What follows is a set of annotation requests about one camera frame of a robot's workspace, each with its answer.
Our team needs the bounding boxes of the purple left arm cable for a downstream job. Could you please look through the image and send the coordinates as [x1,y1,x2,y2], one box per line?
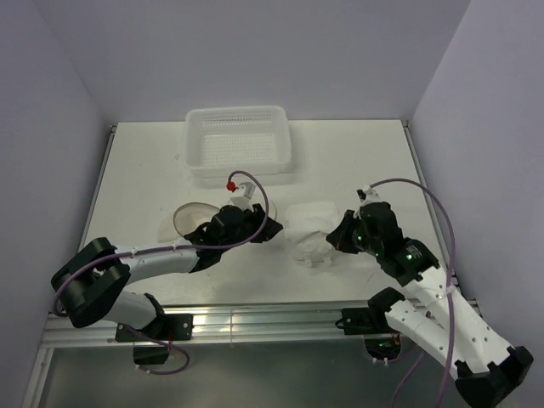
[52,170,269,376]

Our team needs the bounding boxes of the white perforated plastic basket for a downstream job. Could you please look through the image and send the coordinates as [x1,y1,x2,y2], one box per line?
[178,105,295,188]

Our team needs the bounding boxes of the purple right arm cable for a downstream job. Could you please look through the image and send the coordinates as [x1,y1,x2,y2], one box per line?
[367,178,457,408]

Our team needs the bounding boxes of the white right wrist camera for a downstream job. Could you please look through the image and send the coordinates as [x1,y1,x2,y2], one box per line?
[356,185,383,207]

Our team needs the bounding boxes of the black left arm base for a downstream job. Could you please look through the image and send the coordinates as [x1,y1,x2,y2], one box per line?
[115,313,194,367]

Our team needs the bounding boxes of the white bra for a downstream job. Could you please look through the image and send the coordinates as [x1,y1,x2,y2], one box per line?
[284,201,340,268]

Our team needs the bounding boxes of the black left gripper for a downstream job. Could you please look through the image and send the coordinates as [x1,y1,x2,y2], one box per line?
[220,203,282,252]

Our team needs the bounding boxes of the aluminium rail frame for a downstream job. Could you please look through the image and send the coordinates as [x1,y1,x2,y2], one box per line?
[20,121,511,408]

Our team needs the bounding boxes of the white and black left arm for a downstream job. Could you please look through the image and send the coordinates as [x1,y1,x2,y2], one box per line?
[51,204,283,339]

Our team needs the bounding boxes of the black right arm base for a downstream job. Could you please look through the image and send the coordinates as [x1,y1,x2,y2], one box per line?
[335,307,402,361]

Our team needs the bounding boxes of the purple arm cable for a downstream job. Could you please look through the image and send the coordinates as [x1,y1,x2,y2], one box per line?
[52,170,269,376]
[367,178,457,408]

